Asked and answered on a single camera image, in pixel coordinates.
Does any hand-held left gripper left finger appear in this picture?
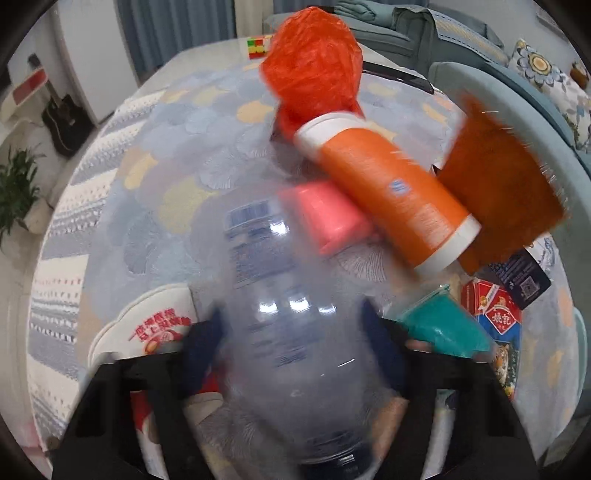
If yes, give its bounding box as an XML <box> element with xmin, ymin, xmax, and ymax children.
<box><xmin>51</xmin><ymin>311</ymin><xmax>227</xmax><ymax>480</ymax></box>

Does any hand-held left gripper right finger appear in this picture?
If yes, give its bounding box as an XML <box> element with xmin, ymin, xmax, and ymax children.
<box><xmin>364</xmin><ymin>300</ymin><xmax>541</xmax><ymax>480</ymax></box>

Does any clear plastic bottle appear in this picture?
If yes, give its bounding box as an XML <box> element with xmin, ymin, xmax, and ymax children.
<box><xmin>217</xmin><ymin>191</ymin><xmax>407</xmax><ymax>480</ymax></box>

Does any pink packet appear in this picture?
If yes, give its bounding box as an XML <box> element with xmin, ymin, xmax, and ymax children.
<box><xmin>281</xmin><ymin>181</ymin><xmax>375</xmax><ymax>257</ymax></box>

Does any orange snack packet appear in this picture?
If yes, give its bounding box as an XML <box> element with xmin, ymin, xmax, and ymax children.
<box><xmin>436</xmin><ymin>95</ymin><xmax>570</xmax><ymax>275</ymax></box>

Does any white paper bowl red print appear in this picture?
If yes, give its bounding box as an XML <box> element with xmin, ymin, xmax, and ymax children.
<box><xmin>88</xmin><ymin>284</ymin><xmax>222</xmax><ymax>476</ymax></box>

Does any teal packet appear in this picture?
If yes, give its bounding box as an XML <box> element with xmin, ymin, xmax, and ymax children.
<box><xmin>397</xmin><ymin>285</ymin><xmax>497</xmax><ymax>358</ymax></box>

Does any red and blue card box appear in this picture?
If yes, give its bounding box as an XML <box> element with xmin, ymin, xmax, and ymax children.
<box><xmin>461</xmin><ymin>278</ymin><xmax>523</xmax><ymax>401</ymax></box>

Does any orange canister with white ends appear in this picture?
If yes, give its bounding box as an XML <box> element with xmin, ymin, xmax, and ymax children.
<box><xmin>294</xmin><ymin>114</ymin><xmax>482</xmax><ymax>278</ymax></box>

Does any dark blue printed tag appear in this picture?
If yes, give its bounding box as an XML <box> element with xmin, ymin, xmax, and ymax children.
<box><xmin>489</xmin><ymin>247</ymin><xmax>552</xmax><ymax>310</ymax></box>

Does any blue patterned tablecloth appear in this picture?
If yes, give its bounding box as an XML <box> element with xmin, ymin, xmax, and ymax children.
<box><xmin>25</xmin><ymin>39</ymin><xmax>587</xmax><ymax>480</ymax></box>

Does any green potted plant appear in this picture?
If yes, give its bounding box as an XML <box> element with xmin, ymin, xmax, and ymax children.
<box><xmin>0</xmin><ymin>148</ymin><xmax>49</xmax><ymax>247</ymax></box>

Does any black smartphone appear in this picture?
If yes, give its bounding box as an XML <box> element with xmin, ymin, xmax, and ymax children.
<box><xmin>362</xmin><ymin>60</ymin><xmax>435</xmax><ymax>95</ymax></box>

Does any teal sofa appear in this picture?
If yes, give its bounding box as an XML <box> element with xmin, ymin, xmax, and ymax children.
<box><xmin>332</xmin><ymin>0</ymin><xmax>591</xmax><ymax>259</ymax></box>

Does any black acoustic guitar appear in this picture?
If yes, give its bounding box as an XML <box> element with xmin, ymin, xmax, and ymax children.
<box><xmin>28</xmin><ymin>54</ymin><xmax>90</xmax><ymax>155</ymax></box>

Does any orange plastic bag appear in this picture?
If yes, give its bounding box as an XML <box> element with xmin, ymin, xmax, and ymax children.
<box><xmin>261</xmin><ymin>7</ymin><xmax>365</xmax><ymax>139</ymax></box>

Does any floral pillow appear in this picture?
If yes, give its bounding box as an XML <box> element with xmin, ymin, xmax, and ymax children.
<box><xmin>561</xmin><ymin>92</ymin><xmax>591</xmax><ymax>153</ymax></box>
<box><xmin>508</xmin><ymin>39</ymin><xmax>578</xmax><ymax>107</ymax></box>

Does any colourful puzzle cube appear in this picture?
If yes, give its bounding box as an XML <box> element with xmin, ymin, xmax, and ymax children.
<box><xmin>245</xmin><ymin>36</ymin><xmax>273</xmax><ymax>60</ymax></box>

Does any teal striped sofa throw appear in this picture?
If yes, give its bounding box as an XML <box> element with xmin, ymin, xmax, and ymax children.
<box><xmin>392</xmin><ymin>7</ymin><xmax>504</xmax><ymax>65</ymax></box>

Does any red and white capsule shelf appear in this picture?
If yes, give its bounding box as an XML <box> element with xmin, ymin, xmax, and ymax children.
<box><xmin>0</xmin><ymin>67</ymin><xmax>49</xmax><ymax>123</ymax></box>

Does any blue curtain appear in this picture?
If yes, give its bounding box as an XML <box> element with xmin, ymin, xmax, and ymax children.
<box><xmin>115</xmin><ymin>0</ymin><xmax>238</xmax><ymax>81</ymax></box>
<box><xmin>272</xmin><ymin>0</ymin><xmax>342</xmax><ymax>17</ymax></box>

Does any folded teal blanket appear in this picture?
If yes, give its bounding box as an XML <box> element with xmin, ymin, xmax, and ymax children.
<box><xmin>335</xmin><ymin>0</ymin><xmax>398</xmax><ymax>24</ymax></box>

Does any brown plush toy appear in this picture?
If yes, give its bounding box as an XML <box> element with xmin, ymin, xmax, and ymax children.
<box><xmin>570</xmin><ymin>60</ymin><xmax>591</xmax><ymax>90</ymax></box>

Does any cream curtain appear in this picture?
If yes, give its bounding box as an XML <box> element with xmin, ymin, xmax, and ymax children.
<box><xmin>233</xmin><ymin>0</ymin><xmax>278</xmax><ymax>40</ymax></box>

